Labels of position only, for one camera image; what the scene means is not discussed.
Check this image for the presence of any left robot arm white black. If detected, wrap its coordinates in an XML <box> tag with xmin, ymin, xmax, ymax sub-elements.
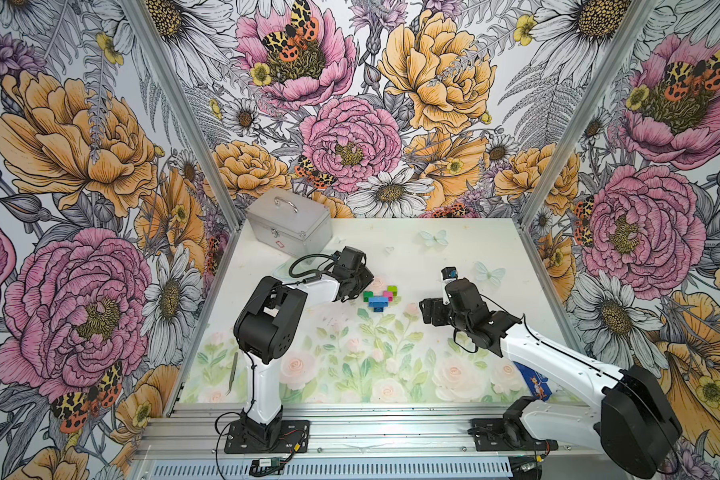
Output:
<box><xmin>228</xmin><ymin>246</ymin><xmax>374</xmax><ymax>451</ymax></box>

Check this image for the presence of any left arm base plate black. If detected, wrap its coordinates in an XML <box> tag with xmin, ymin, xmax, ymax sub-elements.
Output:
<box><xmin>222</xmin><ymin>420</ymin><xmax>310</xmax><ymax>454</ymax></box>

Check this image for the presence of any blue card packet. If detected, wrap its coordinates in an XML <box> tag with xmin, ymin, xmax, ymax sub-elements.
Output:
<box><xmin>515</xmin><ymin>362</ymin><xmax>552</xmax><ymax>401</ymax></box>

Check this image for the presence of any small green circuit board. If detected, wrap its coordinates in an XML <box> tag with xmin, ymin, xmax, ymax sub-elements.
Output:
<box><xmin>250</xmin><ymin>458</ymin><xmax>280</xmax><ymax>474</ymax></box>

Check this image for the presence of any dark blue lego brick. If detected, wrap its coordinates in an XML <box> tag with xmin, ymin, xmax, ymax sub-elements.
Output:
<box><xmin>368</xmin><ymin>296</ymin><xmax>390</xmax><ymax>308</ymax></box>

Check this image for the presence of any aluminium rail frame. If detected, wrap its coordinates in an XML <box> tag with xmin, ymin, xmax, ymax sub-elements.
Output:
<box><xmin>133</xmin><ymin>403</ymin><xmax>646</xmax><ymax>462</ymax></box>

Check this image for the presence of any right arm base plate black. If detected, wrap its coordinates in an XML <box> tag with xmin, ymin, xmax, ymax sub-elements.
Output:
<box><xmin>468</xmin><ymin>418</ymin><xmax>559</xmax><ymax>454</ymax></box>

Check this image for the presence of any silver metal box with handle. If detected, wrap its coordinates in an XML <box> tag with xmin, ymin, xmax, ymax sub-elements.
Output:
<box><xmin>247</xmin><ymin>188</ymin><xmax>333</xmax><ymax>258</ymax></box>

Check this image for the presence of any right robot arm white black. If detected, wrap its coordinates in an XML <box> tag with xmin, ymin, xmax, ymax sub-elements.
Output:
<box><xmin>419</xmin><ymin>268</ymin><xmax>682</xmax><ymax>479</ymax></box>

